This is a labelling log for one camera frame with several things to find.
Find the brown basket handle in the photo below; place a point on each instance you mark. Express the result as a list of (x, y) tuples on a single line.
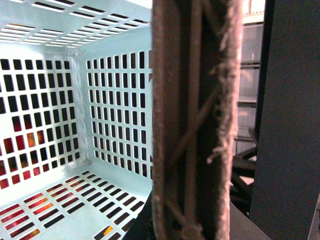
[(196, 70)]

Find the light blue plastic basket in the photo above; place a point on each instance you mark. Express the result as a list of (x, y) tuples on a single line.
[(75, 118)]

